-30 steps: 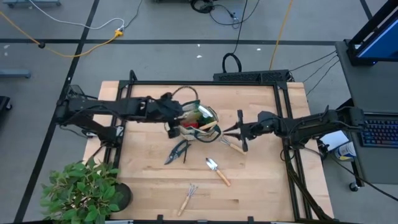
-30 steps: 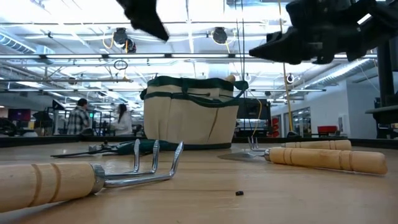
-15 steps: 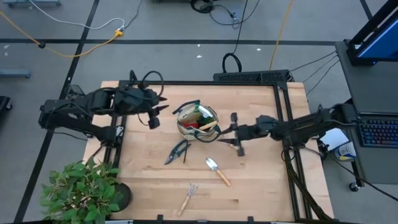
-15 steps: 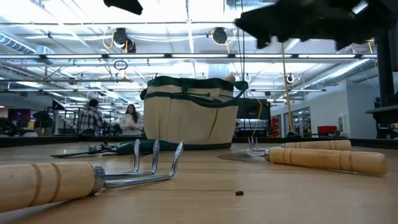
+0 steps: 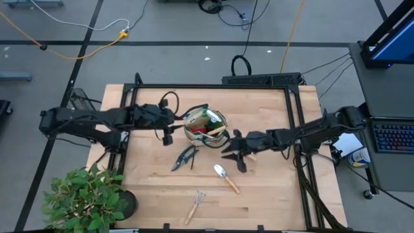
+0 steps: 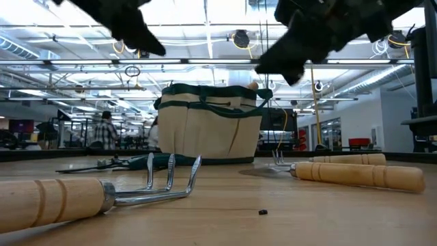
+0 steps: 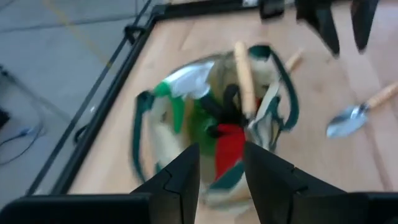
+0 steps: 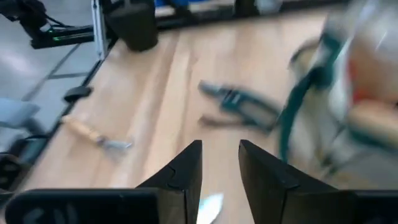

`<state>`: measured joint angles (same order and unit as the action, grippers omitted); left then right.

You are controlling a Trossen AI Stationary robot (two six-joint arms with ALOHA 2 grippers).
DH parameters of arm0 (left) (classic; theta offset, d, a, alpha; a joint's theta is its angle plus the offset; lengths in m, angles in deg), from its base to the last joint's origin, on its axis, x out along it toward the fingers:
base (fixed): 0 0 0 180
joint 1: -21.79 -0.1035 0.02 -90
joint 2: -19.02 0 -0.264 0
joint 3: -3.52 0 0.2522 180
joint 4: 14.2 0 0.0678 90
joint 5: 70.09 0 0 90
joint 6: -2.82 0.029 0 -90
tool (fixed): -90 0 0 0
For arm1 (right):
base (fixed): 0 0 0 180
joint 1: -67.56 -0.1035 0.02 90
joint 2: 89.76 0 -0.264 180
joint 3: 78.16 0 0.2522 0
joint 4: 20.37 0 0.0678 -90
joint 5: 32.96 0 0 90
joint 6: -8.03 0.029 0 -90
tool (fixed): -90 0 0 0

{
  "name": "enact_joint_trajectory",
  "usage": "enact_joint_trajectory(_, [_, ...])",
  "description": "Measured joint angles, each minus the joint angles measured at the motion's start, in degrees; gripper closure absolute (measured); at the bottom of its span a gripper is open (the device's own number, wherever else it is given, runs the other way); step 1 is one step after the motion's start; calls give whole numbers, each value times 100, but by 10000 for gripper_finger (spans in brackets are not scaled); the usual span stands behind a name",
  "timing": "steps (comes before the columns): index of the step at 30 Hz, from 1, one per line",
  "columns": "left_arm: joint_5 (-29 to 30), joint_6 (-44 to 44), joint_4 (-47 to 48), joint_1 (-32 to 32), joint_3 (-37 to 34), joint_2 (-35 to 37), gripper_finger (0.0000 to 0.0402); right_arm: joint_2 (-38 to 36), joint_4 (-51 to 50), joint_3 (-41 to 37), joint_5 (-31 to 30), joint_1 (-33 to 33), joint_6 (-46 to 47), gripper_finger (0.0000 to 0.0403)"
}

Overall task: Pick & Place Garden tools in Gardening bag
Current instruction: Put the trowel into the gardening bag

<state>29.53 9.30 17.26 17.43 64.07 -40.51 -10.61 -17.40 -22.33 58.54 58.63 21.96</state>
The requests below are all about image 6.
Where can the person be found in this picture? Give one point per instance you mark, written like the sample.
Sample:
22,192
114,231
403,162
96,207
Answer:
106,131
153,136

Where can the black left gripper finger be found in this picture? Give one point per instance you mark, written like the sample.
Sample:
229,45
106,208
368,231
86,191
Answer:
140,37

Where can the red bin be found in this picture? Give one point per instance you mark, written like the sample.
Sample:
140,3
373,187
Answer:
359,142

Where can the black cabinet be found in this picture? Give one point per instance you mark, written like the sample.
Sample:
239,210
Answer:
278,119

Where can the yellow vertical pole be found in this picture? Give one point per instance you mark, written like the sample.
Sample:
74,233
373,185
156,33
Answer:
315,109

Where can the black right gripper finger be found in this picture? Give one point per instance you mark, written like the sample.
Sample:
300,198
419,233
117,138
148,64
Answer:
317,54
290,48

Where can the black table edge rail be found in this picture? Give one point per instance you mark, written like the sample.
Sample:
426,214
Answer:
34,154

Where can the small black speck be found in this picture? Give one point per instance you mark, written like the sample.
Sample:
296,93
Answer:
263,212

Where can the beige green-trimmed gardening bag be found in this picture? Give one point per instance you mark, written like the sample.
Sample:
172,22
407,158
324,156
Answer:
205,133

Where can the dark monitor screen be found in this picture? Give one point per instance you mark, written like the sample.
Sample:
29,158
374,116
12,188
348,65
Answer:
21,126

